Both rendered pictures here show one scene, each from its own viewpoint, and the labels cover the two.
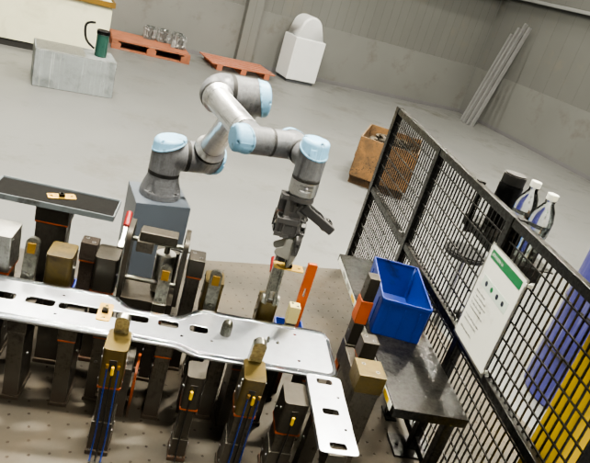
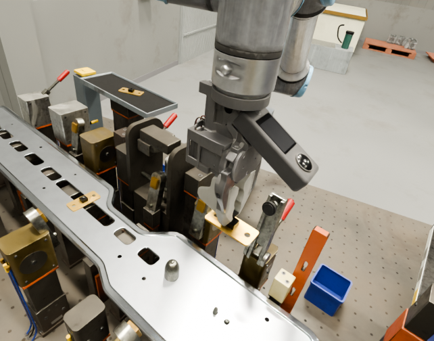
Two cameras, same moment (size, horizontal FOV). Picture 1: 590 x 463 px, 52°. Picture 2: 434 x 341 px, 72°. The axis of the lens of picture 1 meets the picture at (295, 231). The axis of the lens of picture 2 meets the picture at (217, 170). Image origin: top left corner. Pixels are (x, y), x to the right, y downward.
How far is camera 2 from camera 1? 132 cm
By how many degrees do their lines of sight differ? 42
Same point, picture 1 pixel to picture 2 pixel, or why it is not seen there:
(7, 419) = not seen: hidden behind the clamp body
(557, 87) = not seen: outside the picture
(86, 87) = (330, 67)
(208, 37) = not seen: outside the picture
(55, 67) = (315, 54)
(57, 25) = (328, 32)
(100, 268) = (119, 159)
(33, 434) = not seen: hidden behind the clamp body
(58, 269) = (86, 151)
